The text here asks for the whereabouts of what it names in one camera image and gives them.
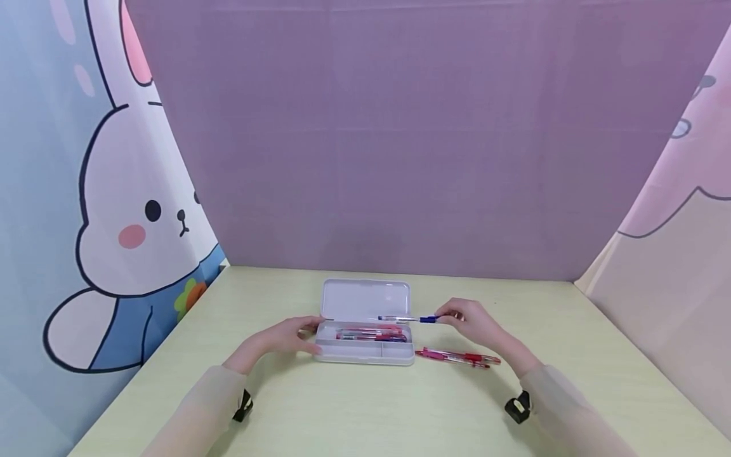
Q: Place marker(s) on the person's left hand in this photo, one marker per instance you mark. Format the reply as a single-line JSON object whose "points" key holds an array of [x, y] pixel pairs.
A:
{"points": [[284, 337]]}

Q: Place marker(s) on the person's right hand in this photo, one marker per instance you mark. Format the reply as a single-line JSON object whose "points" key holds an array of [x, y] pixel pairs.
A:
{"points": [[477, 324]]}

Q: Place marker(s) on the person's left index finger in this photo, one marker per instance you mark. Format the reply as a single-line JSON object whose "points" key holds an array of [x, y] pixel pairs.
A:
{"points": [[311, 322]]}

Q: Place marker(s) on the person's left thumb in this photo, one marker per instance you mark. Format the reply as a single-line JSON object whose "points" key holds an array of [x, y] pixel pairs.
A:
{"points": [[311, 346]]}

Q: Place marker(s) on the person's right fingers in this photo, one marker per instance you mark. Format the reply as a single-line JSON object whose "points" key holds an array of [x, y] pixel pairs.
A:
{"points": [[451, 314]]}

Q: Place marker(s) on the blue capped clear pen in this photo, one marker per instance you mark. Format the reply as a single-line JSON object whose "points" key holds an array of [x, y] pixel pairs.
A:
{"points": [[408, 319]]}

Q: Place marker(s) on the white plastic pencil case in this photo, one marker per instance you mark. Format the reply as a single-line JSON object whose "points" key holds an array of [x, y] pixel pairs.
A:
{"points": [[365, 317]]}

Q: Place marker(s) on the person's right forearm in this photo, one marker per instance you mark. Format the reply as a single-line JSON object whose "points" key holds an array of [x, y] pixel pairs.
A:
{"points": [[565, 406]]}

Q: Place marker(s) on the person's left forearm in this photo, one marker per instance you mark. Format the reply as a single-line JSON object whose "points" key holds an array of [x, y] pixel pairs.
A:
{"points": [[200, 406]]}

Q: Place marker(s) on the red clear pen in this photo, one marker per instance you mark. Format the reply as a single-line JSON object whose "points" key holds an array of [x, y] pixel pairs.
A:
{"points": [[374, 337], [371, 330], [457, 362], [451, 355]]}

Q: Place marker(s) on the black wrist band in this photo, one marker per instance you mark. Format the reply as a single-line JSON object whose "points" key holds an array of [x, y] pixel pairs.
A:
{"points": [[243, 406], [518, 407]]}

